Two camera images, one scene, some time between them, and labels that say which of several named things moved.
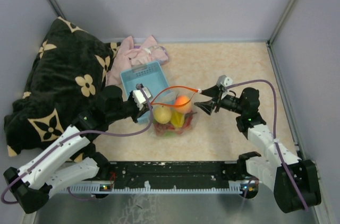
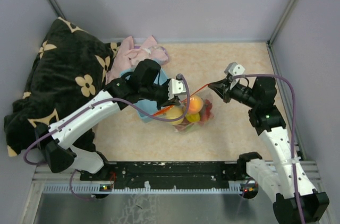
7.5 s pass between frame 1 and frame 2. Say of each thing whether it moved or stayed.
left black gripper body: moved
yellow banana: moved
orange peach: moved
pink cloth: stayed
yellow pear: moved
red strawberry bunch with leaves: moved
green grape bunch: moved
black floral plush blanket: stayed
